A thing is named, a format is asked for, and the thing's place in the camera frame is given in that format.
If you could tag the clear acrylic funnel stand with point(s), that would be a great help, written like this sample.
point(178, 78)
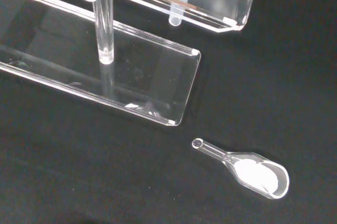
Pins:
point(147, 76)

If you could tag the glass weighing funnel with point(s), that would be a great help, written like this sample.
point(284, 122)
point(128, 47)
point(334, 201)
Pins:
point(252, 172)

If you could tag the black bench cloth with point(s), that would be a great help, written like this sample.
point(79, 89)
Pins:
point(79, 176)

